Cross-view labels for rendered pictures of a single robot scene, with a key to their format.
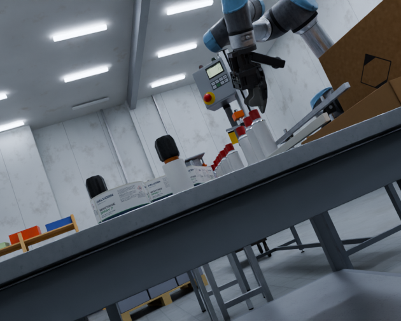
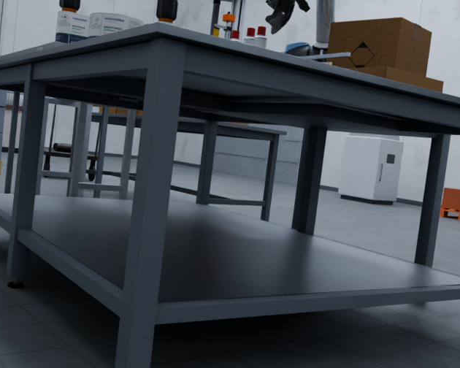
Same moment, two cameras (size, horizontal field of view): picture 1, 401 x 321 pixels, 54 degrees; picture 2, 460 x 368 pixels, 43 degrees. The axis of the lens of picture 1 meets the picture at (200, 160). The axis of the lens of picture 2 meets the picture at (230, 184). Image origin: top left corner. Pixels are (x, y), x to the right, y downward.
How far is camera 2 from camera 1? 1.13 m
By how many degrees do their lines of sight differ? 26
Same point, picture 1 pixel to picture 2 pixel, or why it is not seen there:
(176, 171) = not seen: hidden behind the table
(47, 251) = (261, 50)
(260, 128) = (261, 43)
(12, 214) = not seen: outside the picture
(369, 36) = (372, 32)
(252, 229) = (314, 90)
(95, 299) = (255, 79)
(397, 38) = (385, 45)
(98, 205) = (106, 22)
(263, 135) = not seen: hidden behind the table
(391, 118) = (381, 80)
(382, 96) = (379, 71)
